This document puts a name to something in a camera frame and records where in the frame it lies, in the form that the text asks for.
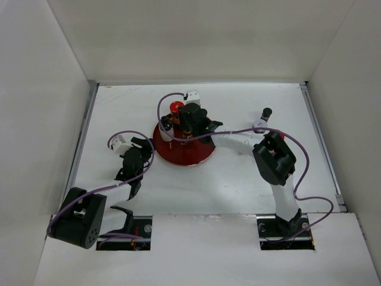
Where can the round red lacquer tray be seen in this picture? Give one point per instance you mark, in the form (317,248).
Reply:
(179,154)

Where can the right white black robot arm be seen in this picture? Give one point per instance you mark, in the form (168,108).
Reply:
(274,159)

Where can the black-cap spice bottle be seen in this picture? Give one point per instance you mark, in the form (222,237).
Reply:
(166,129)
(186,135)

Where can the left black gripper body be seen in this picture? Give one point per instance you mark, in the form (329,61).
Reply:
(144,154)

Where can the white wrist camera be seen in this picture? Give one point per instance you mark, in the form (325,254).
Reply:
(192,97)
(119,145)

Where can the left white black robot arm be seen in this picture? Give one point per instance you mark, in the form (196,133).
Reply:
(86,215)

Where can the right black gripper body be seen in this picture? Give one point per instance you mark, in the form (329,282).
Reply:
(185,124)

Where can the black-cap spice bottle front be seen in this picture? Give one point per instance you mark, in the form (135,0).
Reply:
(166,129)

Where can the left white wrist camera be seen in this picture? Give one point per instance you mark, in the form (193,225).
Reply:
(119,145)

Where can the small black-cap dark bottle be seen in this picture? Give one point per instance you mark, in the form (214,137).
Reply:
(267,112)

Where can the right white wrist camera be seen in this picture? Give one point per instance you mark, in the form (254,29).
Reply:
(192,97)

